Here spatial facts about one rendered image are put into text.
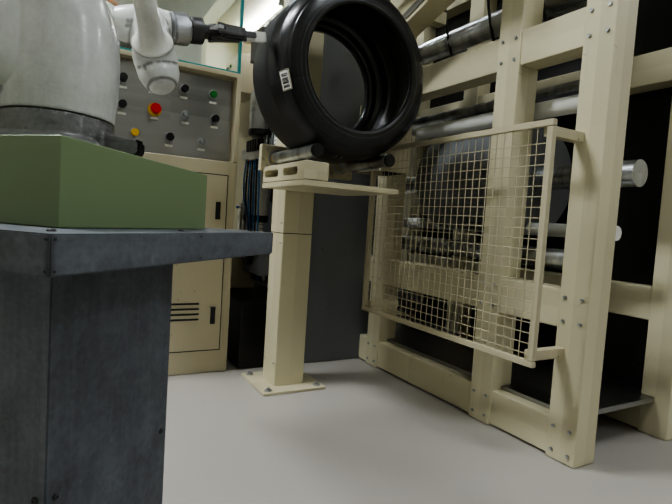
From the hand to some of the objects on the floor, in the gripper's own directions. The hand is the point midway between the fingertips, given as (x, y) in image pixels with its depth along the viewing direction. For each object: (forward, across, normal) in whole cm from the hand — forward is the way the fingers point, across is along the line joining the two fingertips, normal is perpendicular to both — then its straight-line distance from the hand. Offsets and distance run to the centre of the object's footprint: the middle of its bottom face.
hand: (255, 36), depth 155 cm
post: (+13, +32, +127) cm, 132 cm away
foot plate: (+14, +32, +127) cm, 132 cm away
